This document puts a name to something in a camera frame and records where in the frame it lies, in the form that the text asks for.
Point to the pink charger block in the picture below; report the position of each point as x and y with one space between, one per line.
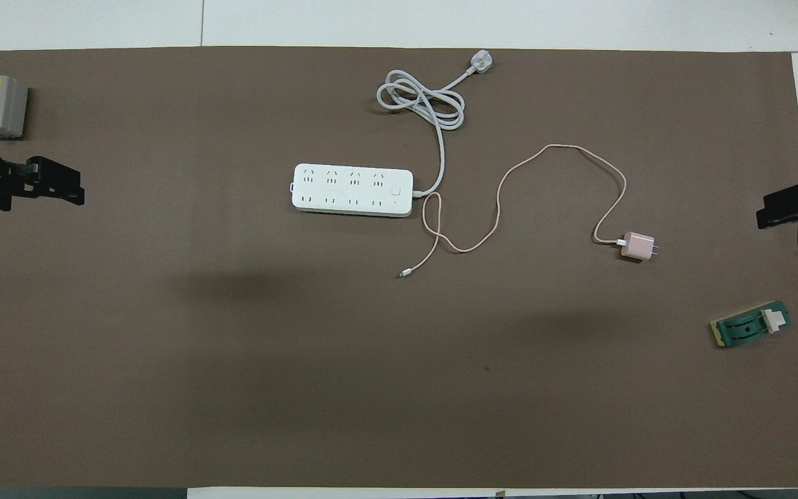
638 246

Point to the white power strip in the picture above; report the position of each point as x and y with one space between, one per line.
350 190

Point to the brown table mat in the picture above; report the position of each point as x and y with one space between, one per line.
233 381

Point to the green knife switch block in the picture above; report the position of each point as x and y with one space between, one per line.
745 327

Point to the grey on-off switch box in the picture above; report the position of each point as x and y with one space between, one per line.
7 104

